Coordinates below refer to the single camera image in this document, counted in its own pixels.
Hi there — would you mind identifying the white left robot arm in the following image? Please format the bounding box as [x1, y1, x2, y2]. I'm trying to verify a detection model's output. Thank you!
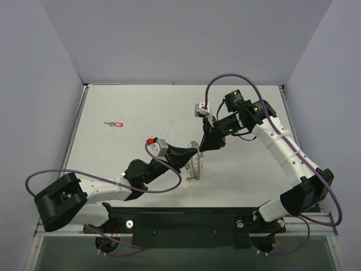
[34, 138, 198, 233]

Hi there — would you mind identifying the steel keyring disc with rings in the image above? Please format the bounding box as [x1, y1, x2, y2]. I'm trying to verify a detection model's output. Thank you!
[186, 141, 204, 180]

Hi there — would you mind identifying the aluminium frame rail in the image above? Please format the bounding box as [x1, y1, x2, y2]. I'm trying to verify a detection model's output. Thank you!
[34, 212, 338, 237]

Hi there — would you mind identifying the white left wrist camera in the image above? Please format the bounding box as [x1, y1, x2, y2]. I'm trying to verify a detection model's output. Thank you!
[146, 138, 169, 157]

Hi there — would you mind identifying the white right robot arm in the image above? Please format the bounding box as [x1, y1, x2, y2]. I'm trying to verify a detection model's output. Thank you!
[195, 90, 334, 231]

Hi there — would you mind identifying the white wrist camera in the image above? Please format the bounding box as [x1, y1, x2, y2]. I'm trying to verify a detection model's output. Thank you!
[195, 102, 214, 127]
[146, 138, 169, 157]

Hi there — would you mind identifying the red tag key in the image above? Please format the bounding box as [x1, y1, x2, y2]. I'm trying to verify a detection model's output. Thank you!
[104, 122, 124, 128]

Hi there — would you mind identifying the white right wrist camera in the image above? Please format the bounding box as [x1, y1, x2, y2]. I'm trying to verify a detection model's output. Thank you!
[195, 102, 214, 127]

